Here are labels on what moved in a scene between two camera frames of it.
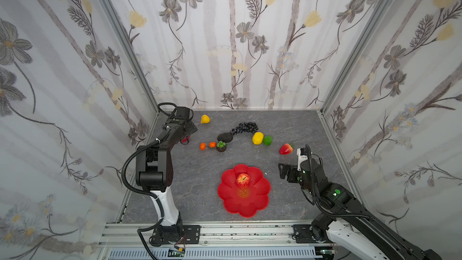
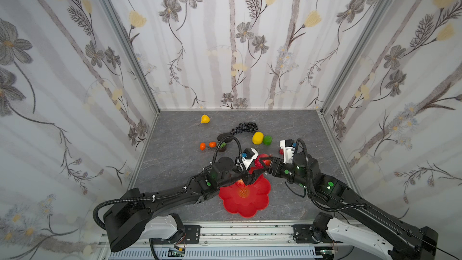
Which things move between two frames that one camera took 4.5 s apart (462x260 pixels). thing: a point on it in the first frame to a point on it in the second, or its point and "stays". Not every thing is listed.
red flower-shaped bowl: (245, 190) stays
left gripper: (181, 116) to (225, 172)
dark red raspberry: (183, 140) to (258, 162)
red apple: (243, 180) stays
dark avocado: (225, 136) stays
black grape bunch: (248, 127) stays
